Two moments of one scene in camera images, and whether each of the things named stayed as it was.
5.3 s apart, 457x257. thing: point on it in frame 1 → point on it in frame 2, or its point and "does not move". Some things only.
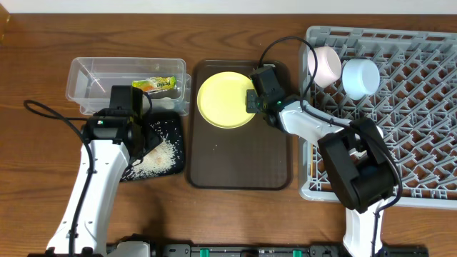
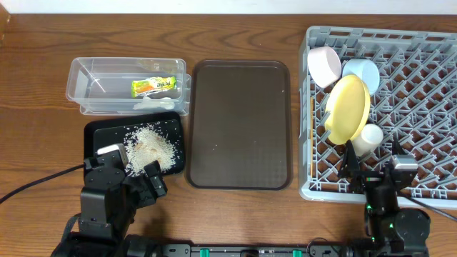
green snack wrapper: (156, 83) does not move
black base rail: (161, 249) does not move
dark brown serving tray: (253, 156) does not move
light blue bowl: (360, 78) does not move
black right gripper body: (252, 101) → (371, 179)
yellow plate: (221, 100) → (347, 108)
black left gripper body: (141, 141) → (141, 183)
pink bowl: (329, 66) does not move
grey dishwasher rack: (415, 106) does not move
